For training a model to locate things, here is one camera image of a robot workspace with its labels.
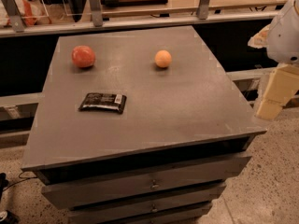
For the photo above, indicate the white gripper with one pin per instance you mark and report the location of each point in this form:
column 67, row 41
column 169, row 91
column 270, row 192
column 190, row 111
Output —
column 284, row 36

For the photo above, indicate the black rxbar chocolate wrapper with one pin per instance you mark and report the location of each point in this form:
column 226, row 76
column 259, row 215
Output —
column 95, row 101

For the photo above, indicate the orange fruit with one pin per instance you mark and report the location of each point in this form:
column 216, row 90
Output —
column 163, row 58

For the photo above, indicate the grey drawer cabinet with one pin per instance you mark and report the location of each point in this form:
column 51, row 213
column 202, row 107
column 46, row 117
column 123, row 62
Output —
column 187, row 126

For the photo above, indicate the top drawer knob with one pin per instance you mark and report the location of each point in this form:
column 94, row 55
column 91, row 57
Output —
column 154, row 185

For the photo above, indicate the drawer knob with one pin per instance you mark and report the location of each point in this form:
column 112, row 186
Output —
column 154, row 185
column 153, row 209

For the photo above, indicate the red apple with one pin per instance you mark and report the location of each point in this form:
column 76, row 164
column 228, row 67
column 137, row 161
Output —
column 83, row 56

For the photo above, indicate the lower drawer knob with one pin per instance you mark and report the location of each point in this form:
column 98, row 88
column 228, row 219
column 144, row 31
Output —
column 153, row 209

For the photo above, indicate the orange white bag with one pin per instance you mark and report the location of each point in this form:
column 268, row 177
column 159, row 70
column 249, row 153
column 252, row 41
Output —
column 31, row 14

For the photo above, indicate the metal railing frame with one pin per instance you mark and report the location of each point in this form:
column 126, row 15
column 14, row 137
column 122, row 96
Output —
column 97, row 17

